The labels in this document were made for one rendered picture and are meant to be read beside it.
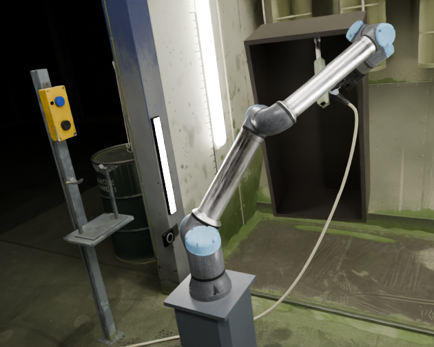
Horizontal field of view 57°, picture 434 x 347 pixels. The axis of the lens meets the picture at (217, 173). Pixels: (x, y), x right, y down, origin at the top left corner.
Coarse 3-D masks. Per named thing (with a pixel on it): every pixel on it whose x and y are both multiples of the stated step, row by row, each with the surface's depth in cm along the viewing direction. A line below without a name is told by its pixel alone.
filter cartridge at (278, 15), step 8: (272, 0) 330; (280, 0) 322; (288, 0) 319; (296, 0) 319; (304, 0) 320; (272, 8) 334; (280, 8) 325; (288, 8) 323; (296, 8) 322; (304, 8) 323; (280, 16) 328; (288, 16) 324; (296, 16) 323; (304, 16) 325
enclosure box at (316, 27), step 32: (256, 32) 228; (288, 32) 213; (320, 32) 201; (256, 64) 237; (288, 64) 252; (256, 96) 233; (288, 96) 263; (352, 96) 248; (288, 128) 276; (320, 128) 267; (352, 128) 259; (288, 160) 290; (320, 160) 280; (352, 160) 271; (288, 192) 298; (320, 192) 290; (352, 192) 282
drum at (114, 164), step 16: (128, 144) 354; (128, 160) 303; (96, 176) 321; (112, 176) 308; (128, 176) 307; (128, 192) 311; (112, 208) 319; (128, 208) 315; (144, 208) 318; (128, 224) 320; (144, 224) 322; (112, 240) 339; (128, 240) 326; (144, 240) 326; (128, 256) 332; (144, 256) 330
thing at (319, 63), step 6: (318, 42) 218; (318, 48) 215; (318, 54) 212; (318, 60) 209; (324, 60) 211; (318, 66) 206; (324, 66) 208; (324, 96) 194; (330, 96) 205; (336, 96) 204; (342, 96) 206; (318, 102) 195; (324, 102) 194; (342, 102) 208; (348, 102) 208
